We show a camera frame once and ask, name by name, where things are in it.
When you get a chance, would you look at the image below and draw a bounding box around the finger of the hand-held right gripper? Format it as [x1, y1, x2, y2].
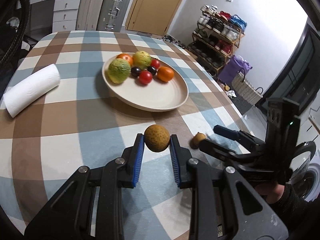
[199, 139, 253, 166]
[213, 125, 266, 149]

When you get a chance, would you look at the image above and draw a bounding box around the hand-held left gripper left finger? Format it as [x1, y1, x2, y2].
[24, 133, 145, 240]

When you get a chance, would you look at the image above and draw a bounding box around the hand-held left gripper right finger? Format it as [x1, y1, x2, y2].
[169, 134, 288, 240]

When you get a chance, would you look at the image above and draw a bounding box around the brown longan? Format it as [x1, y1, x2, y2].
[189, 132, 207, 149]
[144, 124, 170, 153]

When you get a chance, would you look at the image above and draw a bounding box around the cream round plate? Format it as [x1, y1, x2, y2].
[102, 53, 189, 112]

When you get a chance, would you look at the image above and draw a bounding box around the orange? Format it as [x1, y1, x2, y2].
[157, 66, 175, 82]
[117, 53, 134, 67]

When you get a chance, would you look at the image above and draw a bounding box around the green netted melon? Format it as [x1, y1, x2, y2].
[108, 59, 131, 84]

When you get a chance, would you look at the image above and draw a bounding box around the person's right forearm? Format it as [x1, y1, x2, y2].
[267, 184, 310, 230]

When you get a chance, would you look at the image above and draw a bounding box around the person's right hand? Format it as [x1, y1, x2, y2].
[254, 181, 287, 205]

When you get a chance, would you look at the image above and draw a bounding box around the grey woven basket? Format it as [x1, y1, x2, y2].
[235, 95, 253, 115]

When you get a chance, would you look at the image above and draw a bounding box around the black trash bin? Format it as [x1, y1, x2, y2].
[224, 84, 238, 99]

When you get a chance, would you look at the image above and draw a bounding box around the dark glass door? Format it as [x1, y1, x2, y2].
[255, 22, 320, 120]

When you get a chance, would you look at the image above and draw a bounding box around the purple bag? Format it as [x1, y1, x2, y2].
[218, 55, 253, 87]

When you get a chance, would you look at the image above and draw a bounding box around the yellow green guava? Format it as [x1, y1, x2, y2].
[132, 51, 152, 70]

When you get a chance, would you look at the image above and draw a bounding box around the shoe rack with shoes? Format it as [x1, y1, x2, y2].
[189, 4, 247, 73]

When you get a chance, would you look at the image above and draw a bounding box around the pile of loose shoes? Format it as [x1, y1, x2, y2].
[161, 34, 188, 49]

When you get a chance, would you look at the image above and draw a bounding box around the white paper towel roll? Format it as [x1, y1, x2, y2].
[3, 64, 61, 118]

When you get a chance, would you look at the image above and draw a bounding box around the wooden door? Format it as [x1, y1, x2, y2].
[125, 0, 193, 37]

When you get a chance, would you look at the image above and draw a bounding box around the silver suitcase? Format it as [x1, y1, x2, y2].
[97, 0, 133, 32]

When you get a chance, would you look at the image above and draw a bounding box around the beige suitcase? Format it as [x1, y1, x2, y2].
[76, 0, 108, 31]

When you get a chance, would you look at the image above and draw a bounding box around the white desk with drawers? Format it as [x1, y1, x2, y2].
[17, 0, 83, 33]

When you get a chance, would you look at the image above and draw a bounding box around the black wicker chair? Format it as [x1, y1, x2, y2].
[0, 0, 33, 68]

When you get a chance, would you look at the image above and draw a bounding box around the woven basket with handles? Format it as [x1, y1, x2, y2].
[231, 71, 264, 105]

